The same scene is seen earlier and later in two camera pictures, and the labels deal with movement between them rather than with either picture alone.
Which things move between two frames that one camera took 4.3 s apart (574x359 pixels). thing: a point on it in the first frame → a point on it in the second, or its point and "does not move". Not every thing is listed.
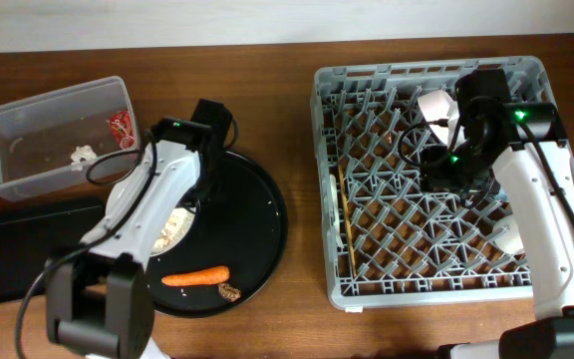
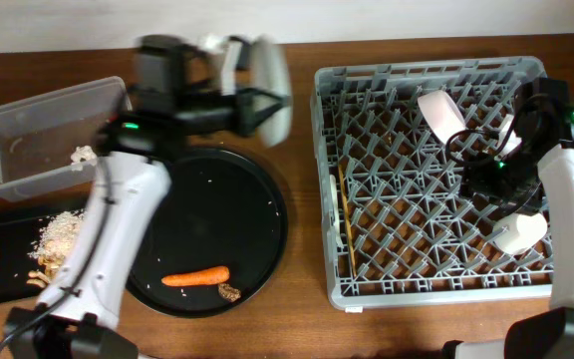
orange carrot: [208, 276] does not move
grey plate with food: [177, 228] → [271, 72]
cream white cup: [507, 235] does not move
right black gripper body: [453, 170] → [507, 181]
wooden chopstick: [348, 220] does not move
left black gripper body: [207, 185] → [243, 98]
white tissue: [84, 152] does not move
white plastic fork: [335, 233] does not move
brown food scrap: [229, 293] does not move
